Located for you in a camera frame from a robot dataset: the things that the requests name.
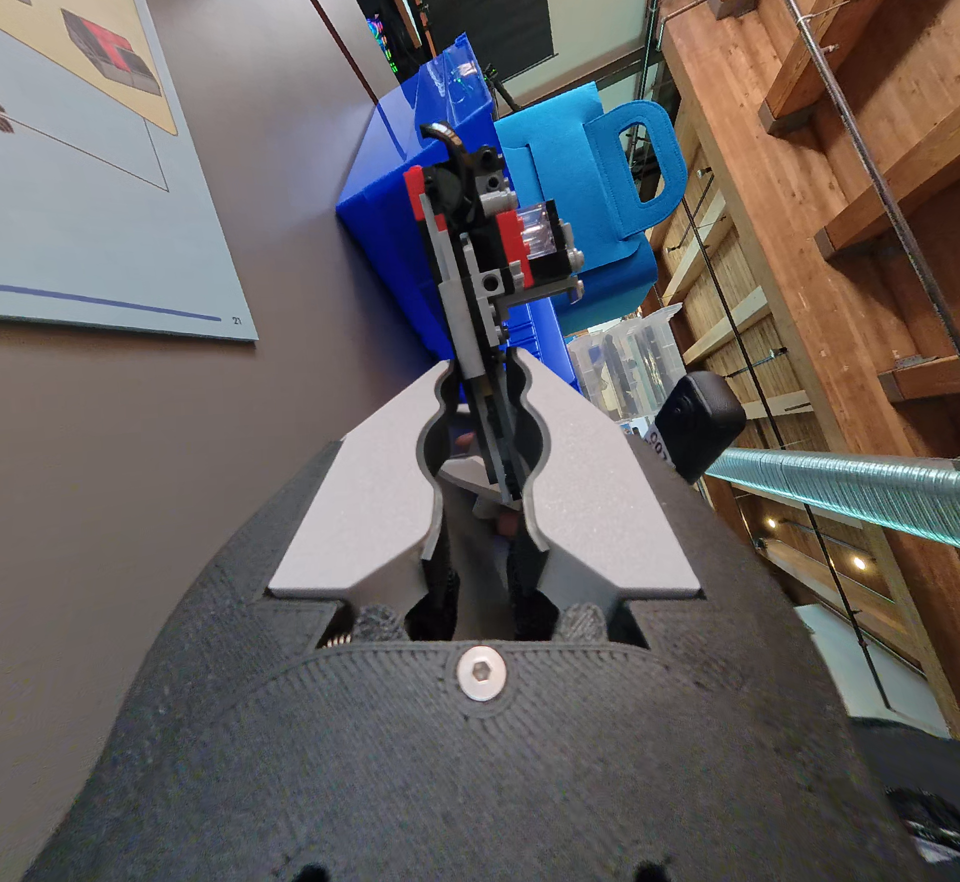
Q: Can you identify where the computer tower with coloured lights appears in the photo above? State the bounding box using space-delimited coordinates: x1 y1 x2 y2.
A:
366 13 400 77

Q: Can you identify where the clear plastic storage box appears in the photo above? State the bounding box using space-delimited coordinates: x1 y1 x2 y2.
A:
566 303 687 422

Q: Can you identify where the toy brick instruction booklet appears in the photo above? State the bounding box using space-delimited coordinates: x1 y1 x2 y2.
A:
0 0 260 342

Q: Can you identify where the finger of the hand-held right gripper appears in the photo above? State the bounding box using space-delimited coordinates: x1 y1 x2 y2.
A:
437 454 502 517

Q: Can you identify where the grey desk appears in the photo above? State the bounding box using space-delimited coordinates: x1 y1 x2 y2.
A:
0 0 459 882

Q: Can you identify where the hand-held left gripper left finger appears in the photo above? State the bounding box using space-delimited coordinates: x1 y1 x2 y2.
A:
267 359 459 611

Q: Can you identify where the grey black toy brick model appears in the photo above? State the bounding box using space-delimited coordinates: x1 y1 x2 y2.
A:
402 120 586 512

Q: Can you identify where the blue felt bag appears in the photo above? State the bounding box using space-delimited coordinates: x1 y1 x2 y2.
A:
491 81 687 336

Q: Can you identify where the silver ventilation duct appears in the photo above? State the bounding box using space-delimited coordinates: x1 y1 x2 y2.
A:
705 447 960 549

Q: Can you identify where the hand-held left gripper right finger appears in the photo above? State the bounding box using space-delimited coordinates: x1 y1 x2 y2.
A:
504 349 704 626

